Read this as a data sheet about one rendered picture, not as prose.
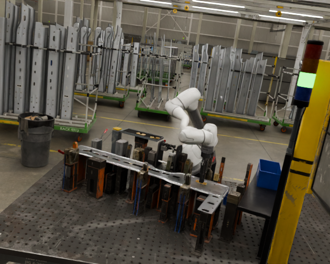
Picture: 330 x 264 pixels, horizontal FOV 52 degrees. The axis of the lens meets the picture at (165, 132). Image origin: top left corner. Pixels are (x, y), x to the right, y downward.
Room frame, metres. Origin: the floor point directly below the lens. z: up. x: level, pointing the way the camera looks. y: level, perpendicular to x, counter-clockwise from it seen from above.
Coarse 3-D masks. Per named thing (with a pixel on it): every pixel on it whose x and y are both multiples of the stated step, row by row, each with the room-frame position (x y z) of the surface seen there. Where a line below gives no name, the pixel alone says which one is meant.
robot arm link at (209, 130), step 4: (208, 124) 2.34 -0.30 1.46; (212, 124) 2.35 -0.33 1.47; (204, 128) 2.34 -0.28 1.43; (208, 128) 2.32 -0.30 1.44; (212, 128) 2.32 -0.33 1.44; (216, 128) 2.34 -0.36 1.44; (204, 132) 2.30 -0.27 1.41; (208, 132) 2.30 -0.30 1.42; (212, 132) 2.31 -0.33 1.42; (216, 132) 2.33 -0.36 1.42; (204, 136) 2.28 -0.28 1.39; (208, 136) 2.29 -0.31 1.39; (212, 136) 2.31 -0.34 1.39; (216, 136) 2.34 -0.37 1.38; (204, 140) 2.28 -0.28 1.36; (208, 140) 2.30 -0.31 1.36; (212, 140) 2.31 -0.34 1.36; (204, 144) 2.32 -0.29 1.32; (208, 144) 2.31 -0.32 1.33; (212, 144) 2.32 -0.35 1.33
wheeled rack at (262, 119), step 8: (208, 64) 10.00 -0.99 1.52; (208, 72) 9.08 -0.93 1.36; (248, 72) 9.28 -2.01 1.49; (272, 72) 9.82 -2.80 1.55; (272, 104) 8.91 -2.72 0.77; (200, 112) 9.07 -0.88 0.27; (208, 112) 9.16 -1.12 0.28; (216, 112) 9.16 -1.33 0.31; (224, 112) 9.15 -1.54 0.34; (240, 120) 8.96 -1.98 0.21; (248, 120) 8.94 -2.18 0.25; (256, 120) 8.94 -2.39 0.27; (264, 120) 9.00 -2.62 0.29; (264, 128) 8.96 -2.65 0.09
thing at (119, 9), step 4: (116, 0) 13.34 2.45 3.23; (116, 4) 13.48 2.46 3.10; (120, 4) 13.89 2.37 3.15; (120, 8) 13.89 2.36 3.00; (120, 12) 13.89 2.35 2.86; (116, 16) 13.91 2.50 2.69; (120, 16) 13.93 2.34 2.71; (116, 20) 13.89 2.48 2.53; (120, 20) 14.00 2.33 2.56; (116, 24) 13.89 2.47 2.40; (116, 28) 13.89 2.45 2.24
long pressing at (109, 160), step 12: (96, 156) 2.64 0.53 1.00; (108, 156) 2.68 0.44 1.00; (120, 156) 2.71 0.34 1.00; (132, 168) 2.49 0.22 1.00; (168, 180) 2.35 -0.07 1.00; (180, 180) 2.37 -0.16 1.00; (192, 180) 2.40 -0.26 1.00; (204, 180) 2.43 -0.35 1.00; (204, 192) 2.22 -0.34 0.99; (216, 192) 2.24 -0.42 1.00
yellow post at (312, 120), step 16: (320, 64) 1.64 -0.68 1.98; (320, 80) 1.63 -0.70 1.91; (320, 96) 1.63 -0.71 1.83; (304, 112) 1.66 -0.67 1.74; (320, 112) 1.62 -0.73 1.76; (304, 128) 1.65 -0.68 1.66; (320, 128) 1.62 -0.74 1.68; (304, 144) 1.63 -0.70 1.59; (304, 160) 1.63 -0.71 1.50; (288, 176) 1.66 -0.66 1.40; (304, 176) 1.62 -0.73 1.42; (288, 192) 1.64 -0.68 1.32; (304, 192) 1.62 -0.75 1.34; (288, 208) 1.63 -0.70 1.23; (288, 224) 1.63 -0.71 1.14; (272, 240) 1.66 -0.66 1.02; (288, 240) 1.62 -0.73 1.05; (272, 256) 1.64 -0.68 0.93; (288, 256) 1.62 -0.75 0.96
